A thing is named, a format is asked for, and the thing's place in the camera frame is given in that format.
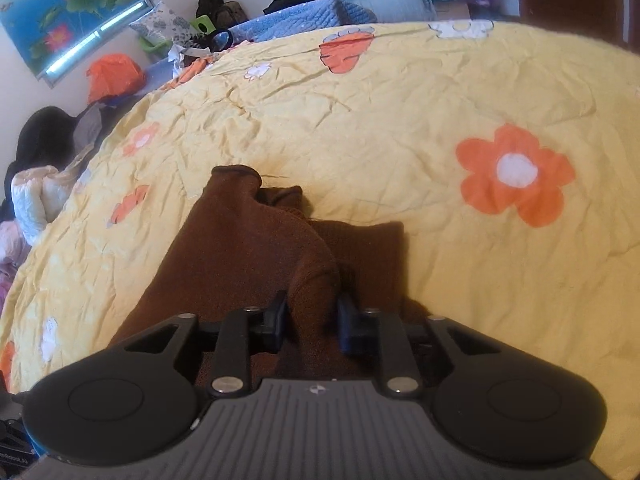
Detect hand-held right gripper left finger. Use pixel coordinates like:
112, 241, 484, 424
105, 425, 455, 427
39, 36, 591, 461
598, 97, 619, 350
122, 291, 290, 402

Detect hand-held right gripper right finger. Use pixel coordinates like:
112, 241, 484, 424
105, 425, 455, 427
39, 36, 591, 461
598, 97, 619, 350
336, 292, 502, 402

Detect brown knitted garment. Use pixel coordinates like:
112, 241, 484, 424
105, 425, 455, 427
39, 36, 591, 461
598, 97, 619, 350
109, 164, 432, 392

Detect pink cloth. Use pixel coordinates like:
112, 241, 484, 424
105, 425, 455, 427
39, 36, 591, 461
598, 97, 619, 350
0, 220, 32, 306

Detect yellow flower print blanket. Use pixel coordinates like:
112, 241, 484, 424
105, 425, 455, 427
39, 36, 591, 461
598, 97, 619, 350
0, 19, 640, 480

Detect white quilted jacket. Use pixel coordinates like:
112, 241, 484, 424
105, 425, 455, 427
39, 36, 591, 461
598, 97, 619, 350
11, 164, 76, 245

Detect orange plastic bag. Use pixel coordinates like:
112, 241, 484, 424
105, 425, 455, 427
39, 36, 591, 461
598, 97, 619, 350
86, 53, 147, 105

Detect black garment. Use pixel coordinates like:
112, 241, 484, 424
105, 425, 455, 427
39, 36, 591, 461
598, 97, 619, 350
2, 106, 81, 201

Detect blue quilted blanket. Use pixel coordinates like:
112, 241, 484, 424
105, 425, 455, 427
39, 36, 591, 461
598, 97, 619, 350
227, 0, 378, 45

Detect grey floral cloth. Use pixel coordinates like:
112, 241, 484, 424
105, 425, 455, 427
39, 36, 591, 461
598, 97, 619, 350
129, 2, 193, 51

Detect dark bag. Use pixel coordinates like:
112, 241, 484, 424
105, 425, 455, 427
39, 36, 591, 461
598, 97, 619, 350
195, 0, 247, 28

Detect lotus wall poster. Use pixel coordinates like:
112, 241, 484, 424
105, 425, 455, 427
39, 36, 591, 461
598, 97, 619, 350
0, 0, 153, 88

